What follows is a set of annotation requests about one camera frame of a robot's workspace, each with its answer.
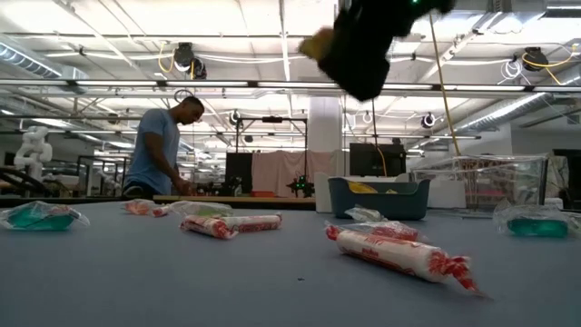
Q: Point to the yellow sour candy packet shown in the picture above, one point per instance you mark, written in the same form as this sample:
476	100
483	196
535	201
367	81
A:
391	191
318	43
363	187

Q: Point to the green gummy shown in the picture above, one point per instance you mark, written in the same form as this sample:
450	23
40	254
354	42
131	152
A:
363	214
204	209

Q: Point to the red gummy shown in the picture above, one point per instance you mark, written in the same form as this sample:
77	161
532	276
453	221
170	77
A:
138	207
392	231

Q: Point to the white red-striped candy roll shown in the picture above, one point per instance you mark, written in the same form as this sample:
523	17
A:
206	226
160	211
399	256
256	222

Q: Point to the black monitor screen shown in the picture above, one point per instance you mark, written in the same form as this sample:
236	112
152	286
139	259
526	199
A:
377	156

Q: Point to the pink cloth curtain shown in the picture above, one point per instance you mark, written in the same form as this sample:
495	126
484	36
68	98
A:
281	170

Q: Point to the small robot with green lights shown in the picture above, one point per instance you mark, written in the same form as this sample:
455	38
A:
300	187

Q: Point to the teal plastic bin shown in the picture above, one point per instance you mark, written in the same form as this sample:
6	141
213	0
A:
386	202

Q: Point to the long ceiling light strip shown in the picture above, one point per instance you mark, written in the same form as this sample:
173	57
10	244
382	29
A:
204	84

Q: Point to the black upright panel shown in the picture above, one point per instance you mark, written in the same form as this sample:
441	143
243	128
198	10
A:
239	170

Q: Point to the clear plastic bin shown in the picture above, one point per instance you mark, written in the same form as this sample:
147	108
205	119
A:
499	181

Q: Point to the person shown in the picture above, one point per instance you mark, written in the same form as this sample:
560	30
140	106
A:
156	150

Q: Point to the teal gummy in clear wrapper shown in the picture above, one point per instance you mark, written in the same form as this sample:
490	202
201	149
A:
538	227
41	220

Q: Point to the white humanoid robot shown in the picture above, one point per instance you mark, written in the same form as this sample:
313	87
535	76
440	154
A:
34	150

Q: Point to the black metal gantry frame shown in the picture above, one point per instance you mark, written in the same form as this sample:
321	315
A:
272	119

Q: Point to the silver ventilation duct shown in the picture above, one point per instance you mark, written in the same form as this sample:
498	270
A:
27	59
499	111

